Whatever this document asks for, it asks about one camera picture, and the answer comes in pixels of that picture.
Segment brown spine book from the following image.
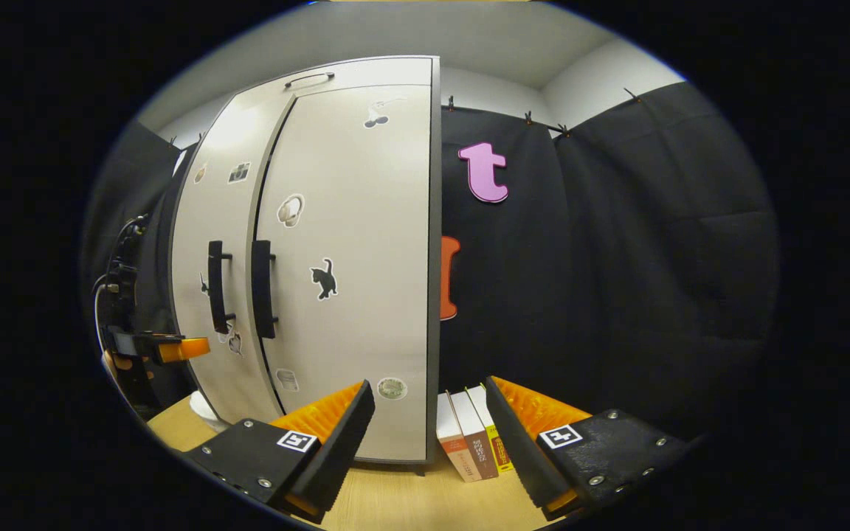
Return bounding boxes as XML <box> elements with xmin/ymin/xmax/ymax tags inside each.
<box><xmin>449</xmin><ymin>389</ymin><xmax>500</xmax><ymax>480</ymax></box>

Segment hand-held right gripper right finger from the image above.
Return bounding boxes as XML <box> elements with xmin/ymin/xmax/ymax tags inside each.
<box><xmin>485</xmin><ymin>376</ymin><xmax>691</xmax><ymax>520</ymax></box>

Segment white cabinet drawer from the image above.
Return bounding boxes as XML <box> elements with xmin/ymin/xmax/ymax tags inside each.
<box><xmin>233</xmin><ymin>57</ymin><xmax>435</xmax><ymax>111</ymax></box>

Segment yellow spine book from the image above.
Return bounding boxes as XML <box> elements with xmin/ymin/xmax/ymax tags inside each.
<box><xmin>466</xmin><ymin>384</ymin><xmax>516</xmax><ymax>474</ymax></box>

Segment black backdrop cloth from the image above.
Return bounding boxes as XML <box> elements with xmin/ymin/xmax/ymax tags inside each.
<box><xmin>82</xmin><ymin>81</ymin><xmax>780</xmax><ymax>443</ymax></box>

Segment white shoe cabinet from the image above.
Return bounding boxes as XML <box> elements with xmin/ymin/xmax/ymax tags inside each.
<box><xmin>169</xmin><ymin>55</ymin><xmax>443</xmax><ymax>467</ymax></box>

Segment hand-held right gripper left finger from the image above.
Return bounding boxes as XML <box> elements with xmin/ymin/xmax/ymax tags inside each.
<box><xmin>182</xmin><ymin>380</ymin><xmax>377</xmax><ymax>524</ymax></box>

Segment white and orange book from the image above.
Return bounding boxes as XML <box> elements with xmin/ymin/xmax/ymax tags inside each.
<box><xmin>436</xmin><ymin>391</ymin><xmax>483</xmax><ymax>484</ymax></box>

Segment white cabinet door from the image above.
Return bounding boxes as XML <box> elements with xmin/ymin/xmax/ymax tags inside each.
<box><xmin>170</xmin><ymin>92</ymin><xmax>297</xmax><ymax>427</ymax></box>
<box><xmin>252</xmin><ymin>85</ymin><xmax>433</xmax><ymax>464</ymax></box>

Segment black door handle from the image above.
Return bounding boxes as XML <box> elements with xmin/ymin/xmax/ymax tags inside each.
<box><xmin>207</xmin><ymin>240</ymin><xmax>236</xmax><ymax>335</ymax></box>
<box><xmin>251</xmin><ymin>240</ymin><xmax>279</xmax><ymax>340</ymax></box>

